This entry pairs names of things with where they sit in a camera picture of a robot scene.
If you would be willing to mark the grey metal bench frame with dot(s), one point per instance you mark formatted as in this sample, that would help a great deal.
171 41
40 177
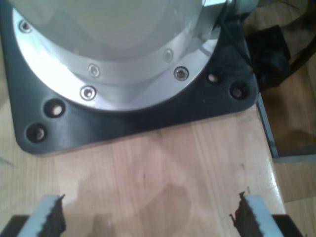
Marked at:
267 130

